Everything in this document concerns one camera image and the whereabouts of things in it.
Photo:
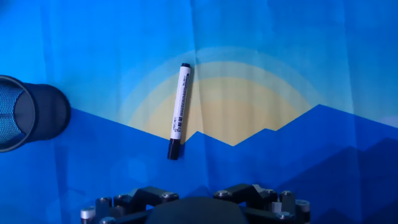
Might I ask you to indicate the black mesh pen holder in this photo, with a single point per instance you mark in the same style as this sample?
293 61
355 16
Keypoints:
43 115

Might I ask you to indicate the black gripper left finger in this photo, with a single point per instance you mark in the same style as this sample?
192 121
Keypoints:
140 199

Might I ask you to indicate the blue mountain print cloth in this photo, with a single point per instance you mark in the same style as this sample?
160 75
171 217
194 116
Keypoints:
280 62

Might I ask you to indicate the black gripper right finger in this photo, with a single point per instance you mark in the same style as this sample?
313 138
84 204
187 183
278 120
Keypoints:
255 196

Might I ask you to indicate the white whiteboard marker pen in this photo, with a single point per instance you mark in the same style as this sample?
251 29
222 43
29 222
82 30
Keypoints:
179 102

